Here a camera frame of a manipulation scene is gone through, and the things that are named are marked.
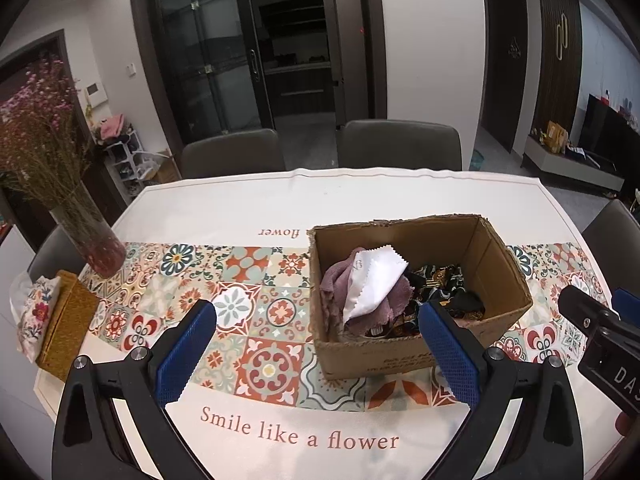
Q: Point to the black floral scarf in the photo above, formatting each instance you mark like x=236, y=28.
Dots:
x=440, y=280

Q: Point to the white television cabinet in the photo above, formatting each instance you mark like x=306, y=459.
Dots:
x=565, y=167

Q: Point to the floral tissue pack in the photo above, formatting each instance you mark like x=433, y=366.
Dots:
x=35, y=310

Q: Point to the black television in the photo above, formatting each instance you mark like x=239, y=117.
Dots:
x=612, y=135

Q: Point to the grey dining chair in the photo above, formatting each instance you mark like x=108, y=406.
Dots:
x=612, y=230
x=232, y=152
x=400, y=145
x=50, y=255

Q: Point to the white intercom panel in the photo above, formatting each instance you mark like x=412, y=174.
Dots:
x=95, y=94

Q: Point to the brown cardboard box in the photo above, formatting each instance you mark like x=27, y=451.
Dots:
x=400, y=355

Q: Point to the glass vase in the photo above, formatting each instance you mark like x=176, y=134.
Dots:
x=100, y=250

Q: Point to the yellow packages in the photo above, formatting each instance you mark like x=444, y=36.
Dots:
x=556, y=137

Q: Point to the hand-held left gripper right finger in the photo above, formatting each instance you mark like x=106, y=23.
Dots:
x=450, y=355

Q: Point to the white light switch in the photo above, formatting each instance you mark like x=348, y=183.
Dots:
x=131, y=70

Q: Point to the wicker tissue box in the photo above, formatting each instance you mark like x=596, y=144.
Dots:
x=70, y=320

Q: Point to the pink cloth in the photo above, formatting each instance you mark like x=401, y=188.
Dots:
x=112, y=127

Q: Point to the printed tile pattern tablecloth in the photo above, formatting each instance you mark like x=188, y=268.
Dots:
x=225, y=200

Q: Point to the teal bin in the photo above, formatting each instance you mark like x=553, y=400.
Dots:
x=477, y=159

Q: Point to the dark glass sliding door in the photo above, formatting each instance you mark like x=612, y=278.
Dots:
x=210, y=50

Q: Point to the white shoe rack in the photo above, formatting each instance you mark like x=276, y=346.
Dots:
x=122, y=160

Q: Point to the dark wooden door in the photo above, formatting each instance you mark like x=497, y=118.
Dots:
x=505, y=70

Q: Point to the mauve cloth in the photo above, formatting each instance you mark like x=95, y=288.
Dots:
x=335, y=280

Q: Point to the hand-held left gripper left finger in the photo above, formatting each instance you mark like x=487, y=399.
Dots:
x=185, y=350

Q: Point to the dried pink flower bouquet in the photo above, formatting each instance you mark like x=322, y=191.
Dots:
x=40, y=135

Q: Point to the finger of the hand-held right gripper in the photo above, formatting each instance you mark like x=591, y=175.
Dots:
x=629, y=305
x=590, y=312

